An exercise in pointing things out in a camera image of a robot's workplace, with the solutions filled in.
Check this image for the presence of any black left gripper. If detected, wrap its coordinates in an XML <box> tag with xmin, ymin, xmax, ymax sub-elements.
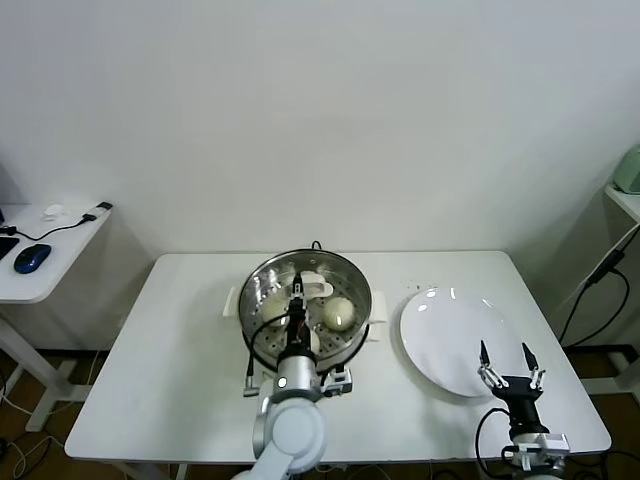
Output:
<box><xmin>282</xmin><ymin>271</ymin><xmax>314</xmax><ymax>359</ymax></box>

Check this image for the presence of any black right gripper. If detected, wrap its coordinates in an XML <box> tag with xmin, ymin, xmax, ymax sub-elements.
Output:
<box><xmin>477</xmin><ymin>339</ymin><xmax>547</xmax><ymax>438</ymax></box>

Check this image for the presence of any round glass lid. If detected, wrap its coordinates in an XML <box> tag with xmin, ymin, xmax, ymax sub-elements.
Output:
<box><xmin>237</xmin><ymin>248</ymin><xmax>374</xmax><ymax>354</ymax></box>

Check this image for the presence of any stainless steel steamer basket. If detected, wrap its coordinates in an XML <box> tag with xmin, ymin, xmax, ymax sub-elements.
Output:
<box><xmin>222</xmin><ymin>248</ymin><xmax>390</xmax><ymax>374</ymax></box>

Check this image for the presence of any white round plate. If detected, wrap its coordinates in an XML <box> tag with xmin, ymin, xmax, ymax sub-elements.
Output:
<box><xmin>398</xmin><ymin>287</ymin><xmax>525</xmax><ymax>399</ymax></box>

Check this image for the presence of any pale green appliance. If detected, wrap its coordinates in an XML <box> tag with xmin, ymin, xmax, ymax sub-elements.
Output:
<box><xmin>610</xmin><ymin>144</ymin><xmax>640</xmax><ymax>195</ymax></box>

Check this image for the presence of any white side desk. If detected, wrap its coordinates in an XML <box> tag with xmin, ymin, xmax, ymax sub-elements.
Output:
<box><xmin>0</xmin><ymin>202</ymin><xmax>114</xmax><ymax>434</ymax></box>

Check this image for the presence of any blue computer mouse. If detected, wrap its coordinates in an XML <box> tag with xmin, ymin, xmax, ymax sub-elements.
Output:
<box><xmin>13</xmin><ymin>243</ymin><xmax>53</xmax><ymax>275</ymax></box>

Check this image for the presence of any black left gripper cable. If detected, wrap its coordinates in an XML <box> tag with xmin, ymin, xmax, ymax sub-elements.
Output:
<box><xmin>242</xmin><ymin>313</ymin><xmax>292</xmax><ymax>400</ymax></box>

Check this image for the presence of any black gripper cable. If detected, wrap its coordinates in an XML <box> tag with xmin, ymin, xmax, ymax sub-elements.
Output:
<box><xmin>242</xmin><ymin>313</ymin><xmax>292</xmax><ymax>400</ymax></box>
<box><xmin>473</xmin><ymin>407</ymin><xmax>512</xmax><ymax>474</ymax></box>

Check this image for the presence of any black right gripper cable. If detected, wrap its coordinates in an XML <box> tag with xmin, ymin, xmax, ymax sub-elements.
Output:
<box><xmin>473</xmin><ymin>407</ymin><xmax>512</xmax><ymax>474</ymax></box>

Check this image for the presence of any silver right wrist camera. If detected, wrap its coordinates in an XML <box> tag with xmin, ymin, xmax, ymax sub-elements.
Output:
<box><xmin>501</xmin><ymin>432</ymin><xmax>571</xmax><ymax>471</ymax></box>

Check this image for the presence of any black power cable with adapter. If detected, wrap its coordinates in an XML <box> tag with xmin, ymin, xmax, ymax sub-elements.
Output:
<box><xmin>557</xmin><ymin>248</ymin><xmax>630</xmax><ymax>350</ymax></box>

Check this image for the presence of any white wall cable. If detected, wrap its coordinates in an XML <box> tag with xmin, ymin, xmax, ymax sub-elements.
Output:
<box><xmin>558</xmin><ymin>227</ymin><xmax>640</xmax><ymax>309</ymax></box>

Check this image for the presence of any black cable with grey adapter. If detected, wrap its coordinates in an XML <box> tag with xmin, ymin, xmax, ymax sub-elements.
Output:
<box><xmin>0</xmin><ymin>201</ymin><xmax>114</xmax><ymax>241</ymax></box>

